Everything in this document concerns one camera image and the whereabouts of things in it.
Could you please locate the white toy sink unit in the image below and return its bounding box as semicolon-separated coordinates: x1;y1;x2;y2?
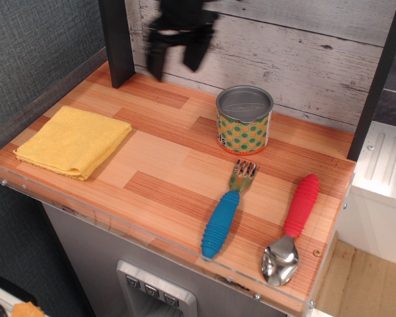
335;48;396;269

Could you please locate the grey toy fridge cabinet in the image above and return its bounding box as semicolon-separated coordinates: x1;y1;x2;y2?
41;201;284;317

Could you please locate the red handled metal spoon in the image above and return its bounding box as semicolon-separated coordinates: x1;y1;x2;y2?
261;174;320;287

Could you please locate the orange object at corner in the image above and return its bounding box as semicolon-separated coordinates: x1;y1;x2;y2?
11;302;46;317

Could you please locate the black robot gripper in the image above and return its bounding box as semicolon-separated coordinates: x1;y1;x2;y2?
147;0;218;81

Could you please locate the dark right shelf post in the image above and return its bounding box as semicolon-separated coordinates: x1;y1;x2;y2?
347;11;396;162

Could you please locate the silver toy fridge dispenser panel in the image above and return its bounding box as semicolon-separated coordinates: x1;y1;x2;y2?
116;260;198;316

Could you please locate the green orange patterned tin can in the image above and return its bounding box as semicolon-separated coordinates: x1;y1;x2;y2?
216;85;273;155

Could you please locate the folded yellow cloth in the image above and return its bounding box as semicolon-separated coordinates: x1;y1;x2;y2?
14;106;132;180

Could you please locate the blue handled metal fork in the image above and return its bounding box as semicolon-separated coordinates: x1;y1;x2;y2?
201;160;257;259

